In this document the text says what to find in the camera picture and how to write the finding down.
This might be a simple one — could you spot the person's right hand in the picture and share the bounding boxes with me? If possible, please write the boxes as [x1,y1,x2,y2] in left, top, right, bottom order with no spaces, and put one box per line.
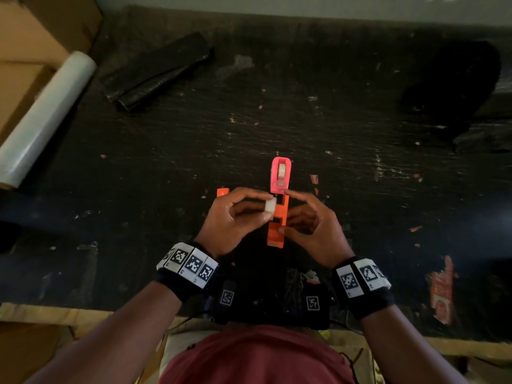
[278,189,355,269]

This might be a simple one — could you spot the person's left hand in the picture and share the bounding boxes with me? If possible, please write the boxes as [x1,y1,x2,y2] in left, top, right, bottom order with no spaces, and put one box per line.
[194,187,277,259]

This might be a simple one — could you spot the orange plastic tool body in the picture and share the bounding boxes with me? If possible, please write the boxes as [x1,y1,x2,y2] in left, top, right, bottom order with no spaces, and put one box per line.
[267,193,290,249]

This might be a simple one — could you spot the person's left forearm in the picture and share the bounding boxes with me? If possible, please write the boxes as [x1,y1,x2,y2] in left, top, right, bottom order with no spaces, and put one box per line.
[23,275,193,384]

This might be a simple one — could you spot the person's right forearm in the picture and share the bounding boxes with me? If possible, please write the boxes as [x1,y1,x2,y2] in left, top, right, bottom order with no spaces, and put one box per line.
[359,304,469,384]

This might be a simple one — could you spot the pink tape dispenser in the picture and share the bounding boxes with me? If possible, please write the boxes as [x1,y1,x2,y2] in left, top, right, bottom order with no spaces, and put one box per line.
[270,157,293,195]

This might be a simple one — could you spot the black chest device with markers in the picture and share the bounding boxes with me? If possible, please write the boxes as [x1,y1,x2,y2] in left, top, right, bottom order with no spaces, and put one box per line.
[202,267,333,331]

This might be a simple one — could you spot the black left wristband with markers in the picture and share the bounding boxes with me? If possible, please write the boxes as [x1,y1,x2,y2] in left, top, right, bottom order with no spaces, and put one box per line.
[155,241,220,303]

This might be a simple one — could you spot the black wristband with markers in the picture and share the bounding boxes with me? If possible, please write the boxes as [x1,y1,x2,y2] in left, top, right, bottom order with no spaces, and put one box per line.
[331,257,397,321]
[155,241,220,303]

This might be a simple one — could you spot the black right wristband with markers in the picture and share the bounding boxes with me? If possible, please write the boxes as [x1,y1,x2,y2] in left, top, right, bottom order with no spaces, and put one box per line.
[331,257,397,321]

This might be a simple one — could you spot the red shirt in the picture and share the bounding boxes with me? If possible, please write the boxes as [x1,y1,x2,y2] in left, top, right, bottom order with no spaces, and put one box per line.
[158,325,357,384]

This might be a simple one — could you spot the torn red label scrap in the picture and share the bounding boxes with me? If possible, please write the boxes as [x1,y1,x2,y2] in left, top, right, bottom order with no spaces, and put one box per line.
[426,255,457,326]

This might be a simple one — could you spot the folded black plastic bag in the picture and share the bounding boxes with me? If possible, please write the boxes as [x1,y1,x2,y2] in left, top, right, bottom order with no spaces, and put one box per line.
[99,32,215,113]

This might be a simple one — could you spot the crumpled black plastic sheet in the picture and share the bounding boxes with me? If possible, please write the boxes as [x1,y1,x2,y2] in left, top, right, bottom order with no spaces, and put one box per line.
[453,120,512,155]

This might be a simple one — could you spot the dark black cloth bundle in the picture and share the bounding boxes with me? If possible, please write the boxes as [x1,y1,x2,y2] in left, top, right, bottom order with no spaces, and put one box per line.
[401,40,502,130]

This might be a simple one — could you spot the clear plastic film roll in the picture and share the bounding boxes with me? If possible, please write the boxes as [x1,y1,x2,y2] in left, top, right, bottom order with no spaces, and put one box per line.
[0,50,98,191]

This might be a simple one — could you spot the brown cardboard box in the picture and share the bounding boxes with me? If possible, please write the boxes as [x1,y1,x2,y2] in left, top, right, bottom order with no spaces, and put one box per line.
[0,321,75,384]

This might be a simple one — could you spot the large cardboard box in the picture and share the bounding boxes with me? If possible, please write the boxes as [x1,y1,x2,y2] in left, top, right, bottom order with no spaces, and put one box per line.
[0,0,103,69]

